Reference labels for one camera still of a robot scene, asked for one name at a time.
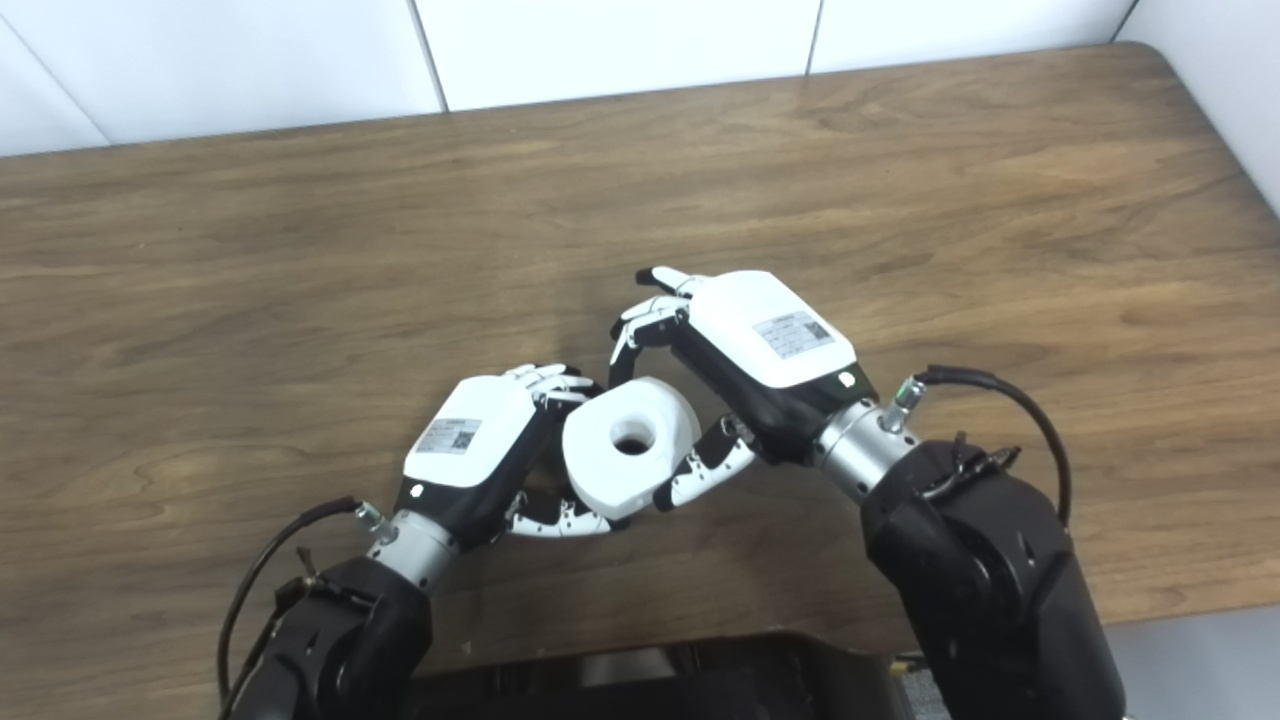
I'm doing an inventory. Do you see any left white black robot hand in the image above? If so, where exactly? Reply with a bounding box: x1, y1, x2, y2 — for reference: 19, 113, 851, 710
395, 363, 626, 551

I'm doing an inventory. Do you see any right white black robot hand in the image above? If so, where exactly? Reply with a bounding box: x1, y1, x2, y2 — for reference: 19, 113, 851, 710
610, 266, 881, 513

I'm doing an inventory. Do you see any round white plastic piece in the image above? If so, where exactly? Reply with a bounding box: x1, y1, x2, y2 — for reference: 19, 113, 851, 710
562, 377, 701, 521

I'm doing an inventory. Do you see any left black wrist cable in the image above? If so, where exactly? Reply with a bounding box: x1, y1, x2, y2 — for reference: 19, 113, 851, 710
217, 497, 387, 720

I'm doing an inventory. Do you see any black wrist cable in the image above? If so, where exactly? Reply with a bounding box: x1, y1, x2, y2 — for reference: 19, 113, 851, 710
885, 365, 1074, 531
217, 497, 387, 720

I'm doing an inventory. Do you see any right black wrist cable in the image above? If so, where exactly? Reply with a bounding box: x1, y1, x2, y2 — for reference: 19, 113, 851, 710
885, 365, 1074, 531

